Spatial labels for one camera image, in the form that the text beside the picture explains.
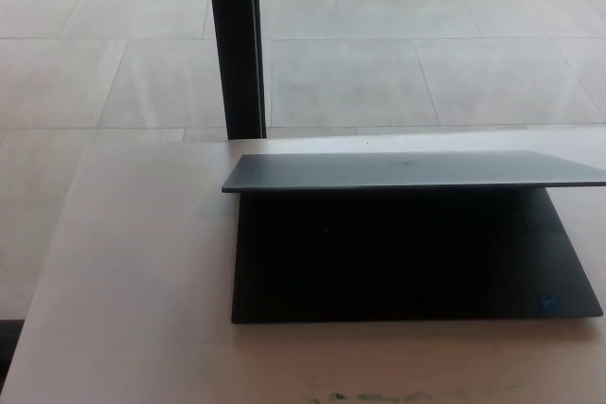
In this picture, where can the silver Dell laptop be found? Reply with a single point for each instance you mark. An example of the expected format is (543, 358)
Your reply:
(407, 257)

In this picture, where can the black window frame post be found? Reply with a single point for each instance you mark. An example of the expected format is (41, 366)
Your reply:
(235, 44)

